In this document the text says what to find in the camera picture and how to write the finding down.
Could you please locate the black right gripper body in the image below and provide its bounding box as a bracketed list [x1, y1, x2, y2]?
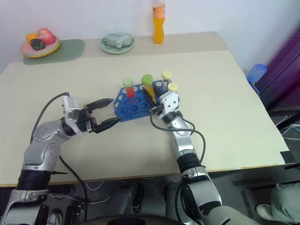
[149, 102, 166, 117]

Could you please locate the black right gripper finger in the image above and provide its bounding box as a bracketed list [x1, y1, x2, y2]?
[142, 86, 157, 106]
[152, 84, 165, 98]

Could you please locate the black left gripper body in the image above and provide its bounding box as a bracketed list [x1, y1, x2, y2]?
[75, 106, 98, 135]

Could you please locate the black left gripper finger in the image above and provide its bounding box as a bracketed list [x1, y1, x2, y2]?
[84, 98, 115, 114]
[93, 116, 122, 135]

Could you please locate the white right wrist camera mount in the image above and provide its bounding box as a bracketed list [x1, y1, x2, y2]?
[156, 91, 180, 117]

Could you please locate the yellow tube with green cap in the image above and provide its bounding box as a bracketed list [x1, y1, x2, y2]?
[141, 74, 157, 99]

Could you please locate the pale green plate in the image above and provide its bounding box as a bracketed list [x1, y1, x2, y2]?
[100, 35, 136, 55]

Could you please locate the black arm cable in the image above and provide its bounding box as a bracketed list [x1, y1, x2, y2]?
[30, 92, 90, 221]
[149, 110, 207, 165]

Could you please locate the dark rounded robot housing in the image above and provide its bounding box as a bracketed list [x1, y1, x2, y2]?
[79, 213, 190, 225]

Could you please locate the stack of coloured plates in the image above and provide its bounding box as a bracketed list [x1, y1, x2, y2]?
[19, 37, 61, 59]

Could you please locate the dark green toy fruit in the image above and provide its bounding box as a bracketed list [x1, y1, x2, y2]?
[30, 38, 45, 51]

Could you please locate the checked trouser leg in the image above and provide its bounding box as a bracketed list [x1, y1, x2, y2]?
[270, 182, 300, 224]

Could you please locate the dark purple cabinet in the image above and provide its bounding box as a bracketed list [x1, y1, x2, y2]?
[257, 29, 300, 122]

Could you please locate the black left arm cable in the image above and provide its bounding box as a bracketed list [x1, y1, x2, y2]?
[30, 92, 90, 221]

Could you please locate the red tube with green cap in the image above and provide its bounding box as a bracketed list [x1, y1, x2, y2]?
[122, 77, 135, 98]

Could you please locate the white shoe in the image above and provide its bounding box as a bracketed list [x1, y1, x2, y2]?
[255, 203, 274, 218]

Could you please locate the blue test tube rack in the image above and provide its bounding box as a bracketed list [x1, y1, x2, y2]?
[113, 80, 181, 123]

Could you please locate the white cable bundle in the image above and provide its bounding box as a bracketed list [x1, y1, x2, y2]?
[280, 123, 300, 142]

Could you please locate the orange toy fruit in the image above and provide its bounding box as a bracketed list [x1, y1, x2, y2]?
[25, 33, 39, 43]

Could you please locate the clear glass bowl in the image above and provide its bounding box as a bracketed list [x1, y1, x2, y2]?
[103, 31, 134, 49]

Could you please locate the orange soda bottle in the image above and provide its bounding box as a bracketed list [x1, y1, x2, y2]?
[152, 0, 166, 45]

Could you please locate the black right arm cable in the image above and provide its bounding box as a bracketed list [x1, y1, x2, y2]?
[149, 110, 207, 165]

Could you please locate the clear tube yellow cap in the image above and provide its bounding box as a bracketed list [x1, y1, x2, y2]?
[161, 70, 173, 90]

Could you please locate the blue water jug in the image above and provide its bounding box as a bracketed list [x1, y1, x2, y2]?
[246, 63, 268, 96]

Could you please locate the green placemat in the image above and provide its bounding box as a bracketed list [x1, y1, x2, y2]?
[22, 38, 86, 66]

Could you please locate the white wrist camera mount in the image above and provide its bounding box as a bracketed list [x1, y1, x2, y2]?
[156, 91, 180, 117]
[62, 95, 82, 128]

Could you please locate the pink red toy food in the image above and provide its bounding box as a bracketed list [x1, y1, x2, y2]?
[37, 27, 57, 45]

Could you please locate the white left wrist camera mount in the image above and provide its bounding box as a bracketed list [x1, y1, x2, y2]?
[62, 95, 82, 128]

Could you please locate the clear tube with cream cap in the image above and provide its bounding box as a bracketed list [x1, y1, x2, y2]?
[166, 82, 180, 94]

